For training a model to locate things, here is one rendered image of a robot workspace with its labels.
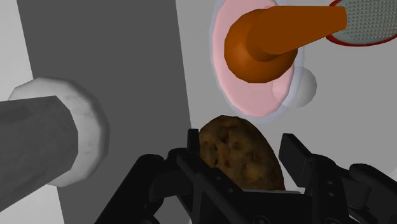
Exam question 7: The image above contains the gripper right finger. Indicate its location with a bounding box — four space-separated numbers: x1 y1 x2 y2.
278 132 397 224

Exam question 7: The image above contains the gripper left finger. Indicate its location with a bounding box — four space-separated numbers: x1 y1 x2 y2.
94 128 246 224

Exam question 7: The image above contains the brown cookie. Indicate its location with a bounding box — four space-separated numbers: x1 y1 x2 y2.
198 115 286 192

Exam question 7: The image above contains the white ball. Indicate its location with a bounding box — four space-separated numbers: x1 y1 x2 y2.
280 67 318 109

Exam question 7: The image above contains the pink plate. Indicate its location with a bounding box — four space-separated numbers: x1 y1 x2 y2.
209 0 305 122

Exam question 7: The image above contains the grey and white cylinder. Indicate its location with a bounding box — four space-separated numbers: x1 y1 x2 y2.
0 77 111 213

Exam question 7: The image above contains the orange funnel-shaped object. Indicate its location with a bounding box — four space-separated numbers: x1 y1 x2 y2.
223 5 348 84

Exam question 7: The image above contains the red-rimmed mesh strainer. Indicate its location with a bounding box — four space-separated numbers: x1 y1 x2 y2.
325 0 397 48

